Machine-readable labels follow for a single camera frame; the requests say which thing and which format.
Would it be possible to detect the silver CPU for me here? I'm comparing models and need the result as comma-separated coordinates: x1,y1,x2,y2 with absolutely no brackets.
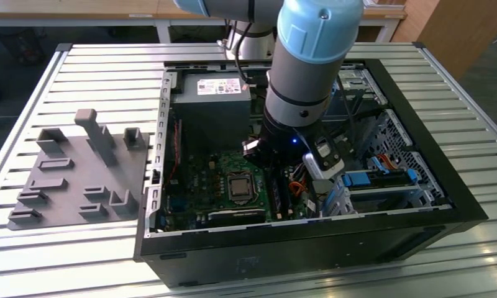
230,179,253,199

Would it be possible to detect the grey round speaker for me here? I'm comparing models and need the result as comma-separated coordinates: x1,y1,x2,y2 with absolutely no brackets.
311,178,335,196

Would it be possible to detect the grey power supply unit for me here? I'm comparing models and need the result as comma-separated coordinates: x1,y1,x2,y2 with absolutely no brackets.
169,70,270,150

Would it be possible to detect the CPU socket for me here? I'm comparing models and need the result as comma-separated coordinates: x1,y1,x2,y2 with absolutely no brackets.
225,170,258,206

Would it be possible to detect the blue plastic latch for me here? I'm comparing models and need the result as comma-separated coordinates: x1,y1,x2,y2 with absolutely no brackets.
321,189,337,218

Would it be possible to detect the blue disk carrier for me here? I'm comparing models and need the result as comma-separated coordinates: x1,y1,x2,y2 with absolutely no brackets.
341,169,418,189

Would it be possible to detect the green motherboard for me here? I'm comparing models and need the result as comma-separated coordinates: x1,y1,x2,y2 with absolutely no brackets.
161,148,315,232

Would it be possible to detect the grey metal drive cage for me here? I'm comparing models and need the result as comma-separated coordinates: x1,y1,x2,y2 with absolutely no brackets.
322,68,389,125

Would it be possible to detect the silver disk bay cage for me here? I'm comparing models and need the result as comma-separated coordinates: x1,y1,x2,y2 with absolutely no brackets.
321,169,450,218

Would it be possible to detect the black PC case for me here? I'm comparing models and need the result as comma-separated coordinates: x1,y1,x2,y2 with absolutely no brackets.
131,58,489,288

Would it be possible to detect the grey parts rack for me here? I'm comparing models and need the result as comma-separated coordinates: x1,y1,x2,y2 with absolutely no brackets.
7,108,151,231

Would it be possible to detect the wooden cabinet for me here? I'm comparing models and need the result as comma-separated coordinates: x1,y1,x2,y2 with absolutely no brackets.
390,0,497,81

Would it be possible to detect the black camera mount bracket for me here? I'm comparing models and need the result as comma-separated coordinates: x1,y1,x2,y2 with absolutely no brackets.
297,130,343,171

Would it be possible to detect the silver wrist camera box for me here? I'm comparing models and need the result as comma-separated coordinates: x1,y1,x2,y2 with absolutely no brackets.
301,137,345,181

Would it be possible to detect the orange wire bundle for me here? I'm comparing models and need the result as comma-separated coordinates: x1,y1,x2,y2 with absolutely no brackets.
287,164,315,197

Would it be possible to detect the black cable bundle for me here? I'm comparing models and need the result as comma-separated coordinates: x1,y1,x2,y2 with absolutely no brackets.
330,107,390,137

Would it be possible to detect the blue flat data cable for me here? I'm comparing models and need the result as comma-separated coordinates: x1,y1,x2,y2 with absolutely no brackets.
369,156,389,175

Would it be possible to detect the thin red wire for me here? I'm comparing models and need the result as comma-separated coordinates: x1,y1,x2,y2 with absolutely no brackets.
167,120,179,184

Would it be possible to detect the orange flat data cable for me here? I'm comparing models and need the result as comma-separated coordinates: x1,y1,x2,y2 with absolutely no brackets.
371,153,403,172

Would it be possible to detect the wooden desk white frame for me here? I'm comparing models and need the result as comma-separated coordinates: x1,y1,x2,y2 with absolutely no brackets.
0,0,407,43

